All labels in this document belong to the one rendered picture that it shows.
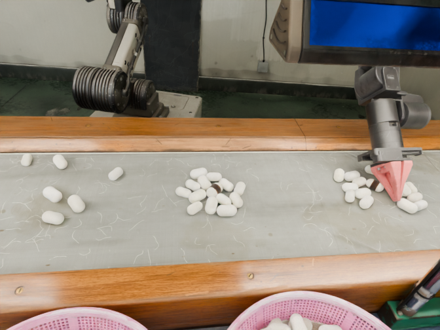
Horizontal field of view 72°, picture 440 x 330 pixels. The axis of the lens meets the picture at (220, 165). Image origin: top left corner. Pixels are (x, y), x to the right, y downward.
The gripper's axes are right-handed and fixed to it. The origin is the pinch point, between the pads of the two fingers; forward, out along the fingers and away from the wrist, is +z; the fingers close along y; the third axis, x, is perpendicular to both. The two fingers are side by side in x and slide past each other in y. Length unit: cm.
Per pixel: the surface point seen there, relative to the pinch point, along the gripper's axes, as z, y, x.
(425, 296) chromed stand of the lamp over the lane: 15.0, -8.8, -13.7
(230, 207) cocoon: 0.7, -33.2, -1.1
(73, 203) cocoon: -1, -60, 0
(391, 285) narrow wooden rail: 13.6, -12.1, -11.3
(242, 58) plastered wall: -131, 14, 166
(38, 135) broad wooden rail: -18, -72, 13
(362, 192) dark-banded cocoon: -1.3, -6.3, 1.1
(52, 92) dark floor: -108, -139, 183
